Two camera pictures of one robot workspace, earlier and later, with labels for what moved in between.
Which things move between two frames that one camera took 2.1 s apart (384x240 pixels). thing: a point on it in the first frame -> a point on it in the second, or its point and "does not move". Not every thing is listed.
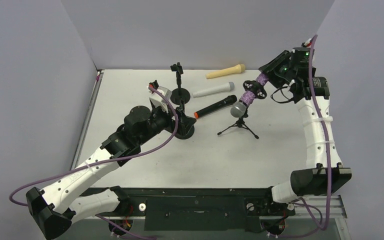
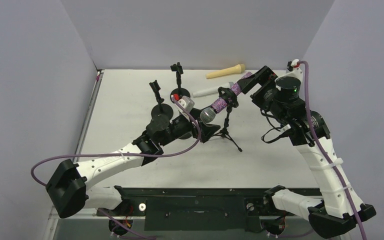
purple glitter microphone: [238, 109] -> [208, 114]
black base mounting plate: [236, 209] does not move
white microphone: [227, 87] does not move
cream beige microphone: [238, 68] does not move
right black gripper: [271, 72] -> [260, 84]
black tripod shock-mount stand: [260, 93] -> [230, 100]
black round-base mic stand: [179, 95] does not move
